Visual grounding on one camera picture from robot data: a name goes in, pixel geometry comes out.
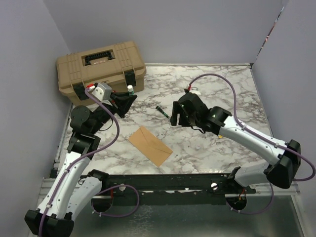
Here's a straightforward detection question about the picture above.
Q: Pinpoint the tan plastic toolbox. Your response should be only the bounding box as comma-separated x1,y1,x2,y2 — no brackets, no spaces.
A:
56,41,147,106

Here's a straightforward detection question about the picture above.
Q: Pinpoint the white green glue stick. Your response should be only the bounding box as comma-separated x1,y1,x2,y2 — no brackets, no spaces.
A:
127,85,134,95

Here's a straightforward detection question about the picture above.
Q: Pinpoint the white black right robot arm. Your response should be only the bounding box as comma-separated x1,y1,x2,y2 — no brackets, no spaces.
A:
170,92,301,193

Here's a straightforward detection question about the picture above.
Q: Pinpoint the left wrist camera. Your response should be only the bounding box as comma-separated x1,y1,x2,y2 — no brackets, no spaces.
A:
84,82,113,103

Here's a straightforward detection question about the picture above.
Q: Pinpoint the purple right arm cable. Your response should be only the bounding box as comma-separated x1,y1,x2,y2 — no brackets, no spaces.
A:
187,73,316,215

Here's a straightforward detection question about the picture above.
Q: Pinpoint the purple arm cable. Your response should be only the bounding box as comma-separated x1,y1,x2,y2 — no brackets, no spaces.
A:
187,73,316,215
37,88,140,237

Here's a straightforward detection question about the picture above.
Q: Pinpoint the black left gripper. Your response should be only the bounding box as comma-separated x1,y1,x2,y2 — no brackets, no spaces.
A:
90,91,137,134

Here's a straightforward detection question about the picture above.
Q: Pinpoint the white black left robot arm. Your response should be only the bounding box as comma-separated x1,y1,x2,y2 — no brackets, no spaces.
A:
24,92,137,237

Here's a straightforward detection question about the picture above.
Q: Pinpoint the green black glue pen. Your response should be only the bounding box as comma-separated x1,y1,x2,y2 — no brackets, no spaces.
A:
156,106,169,118

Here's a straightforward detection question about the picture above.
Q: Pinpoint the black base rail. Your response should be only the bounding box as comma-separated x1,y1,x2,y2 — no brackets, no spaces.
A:
79,171,257,207

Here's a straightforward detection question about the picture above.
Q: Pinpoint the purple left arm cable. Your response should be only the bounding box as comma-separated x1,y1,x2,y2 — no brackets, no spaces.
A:
37,88,140,237

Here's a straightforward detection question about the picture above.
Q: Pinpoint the brown paper envelope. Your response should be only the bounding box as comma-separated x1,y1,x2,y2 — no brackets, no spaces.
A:
128,126,173,167

